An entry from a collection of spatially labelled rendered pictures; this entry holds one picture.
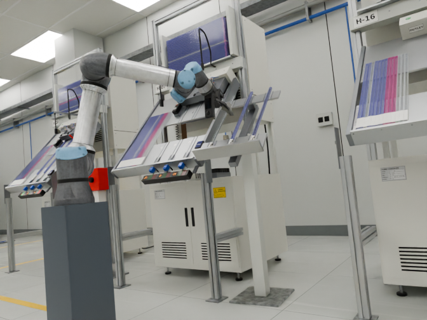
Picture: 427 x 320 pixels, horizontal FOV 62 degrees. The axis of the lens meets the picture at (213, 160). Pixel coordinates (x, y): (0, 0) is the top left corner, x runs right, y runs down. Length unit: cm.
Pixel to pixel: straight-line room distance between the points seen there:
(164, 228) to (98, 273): 105
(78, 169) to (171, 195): 104
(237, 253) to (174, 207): 54
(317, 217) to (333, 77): 135
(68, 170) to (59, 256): 32
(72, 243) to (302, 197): 266
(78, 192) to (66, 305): 40
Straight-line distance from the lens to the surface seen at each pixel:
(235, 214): 208
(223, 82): 225
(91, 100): 163
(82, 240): 141
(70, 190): 144
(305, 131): 364
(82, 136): 161
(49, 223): 148
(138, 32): 538
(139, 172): 215
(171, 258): 244
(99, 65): 154
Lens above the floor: 57
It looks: 4 degrees up
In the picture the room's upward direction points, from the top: 5 degrees counter-clockwise
